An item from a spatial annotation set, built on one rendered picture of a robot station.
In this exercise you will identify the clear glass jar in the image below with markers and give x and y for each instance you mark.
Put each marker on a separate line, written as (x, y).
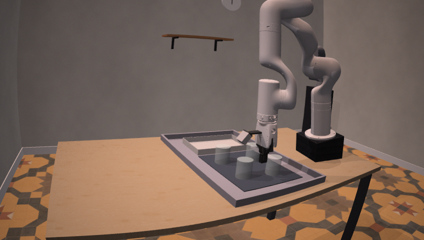
(252, 151)
(273, 165)
(222, 154)
(244, 167)

